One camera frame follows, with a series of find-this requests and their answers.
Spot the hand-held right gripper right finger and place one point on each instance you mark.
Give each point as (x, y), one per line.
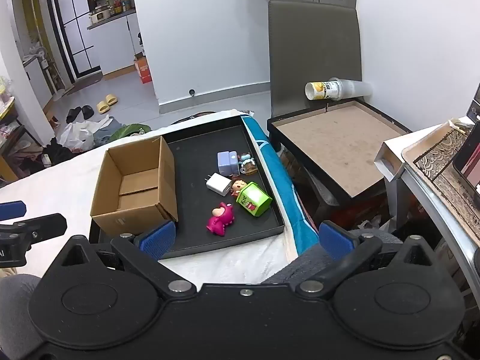
(335, 239)

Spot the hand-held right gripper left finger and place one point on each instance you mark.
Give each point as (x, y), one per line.
(157, 238)

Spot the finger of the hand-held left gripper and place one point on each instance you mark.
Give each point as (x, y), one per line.
(41, 227)
(11, 210)

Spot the black tray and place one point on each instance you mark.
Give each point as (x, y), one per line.
(195, 210)

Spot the brown cardboard box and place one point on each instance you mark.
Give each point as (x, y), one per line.
(112, 198)

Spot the pink bear toy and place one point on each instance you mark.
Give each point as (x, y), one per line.
(219, 219)

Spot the white charger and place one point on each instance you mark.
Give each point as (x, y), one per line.
(219, 185)

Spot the green hexagonal box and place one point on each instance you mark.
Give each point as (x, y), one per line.
(253, 198)

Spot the girl figurine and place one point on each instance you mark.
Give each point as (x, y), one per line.
(239, 186)

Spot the purple charger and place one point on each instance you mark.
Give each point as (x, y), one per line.
(225, 163)

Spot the blue figurine with orange base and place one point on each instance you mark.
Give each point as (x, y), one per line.
(248, 165)

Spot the person's left leg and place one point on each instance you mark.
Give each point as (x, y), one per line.
(15, 303)

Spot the pile of black clothes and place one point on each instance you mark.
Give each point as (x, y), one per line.
(58, 153)

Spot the yellow wooden table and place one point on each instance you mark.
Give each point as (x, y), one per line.
(11, 135)

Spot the blue printed towel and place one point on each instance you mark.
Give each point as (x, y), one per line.
(277, 172)

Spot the white plastic bag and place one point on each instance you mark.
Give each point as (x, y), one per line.
(77, 137)

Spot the white cardboard box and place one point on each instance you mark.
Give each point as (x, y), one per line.
(390, 150)

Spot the green leaf floor mat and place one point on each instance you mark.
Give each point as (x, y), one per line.
(131, 132)

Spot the grey jeans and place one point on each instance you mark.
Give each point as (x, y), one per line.
(103, 132)

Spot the black slipper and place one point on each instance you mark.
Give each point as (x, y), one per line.
(87, 111)
(73, 115)

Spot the patterned wooden tray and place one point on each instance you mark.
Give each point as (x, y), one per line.
(435, 161)

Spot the yellow slipper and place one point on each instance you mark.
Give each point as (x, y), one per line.
(103, 107)
(111, 99)

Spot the dark door mat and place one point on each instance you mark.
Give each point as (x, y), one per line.
(87, 81)

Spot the plastic cup with yellow print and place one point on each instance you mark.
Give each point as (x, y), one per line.
(326, 89)

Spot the black tablet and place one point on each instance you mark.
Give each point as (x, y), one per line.
(468, 161)

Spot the orange cardboard box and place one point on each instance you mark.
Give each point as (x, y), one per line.
(143, 71)

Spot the white kitchen cabinet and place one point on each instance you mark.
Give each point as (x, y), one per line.
(112, 48)

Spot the black framed sliding door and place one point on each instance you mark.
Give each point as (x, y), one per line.
(75, 26)

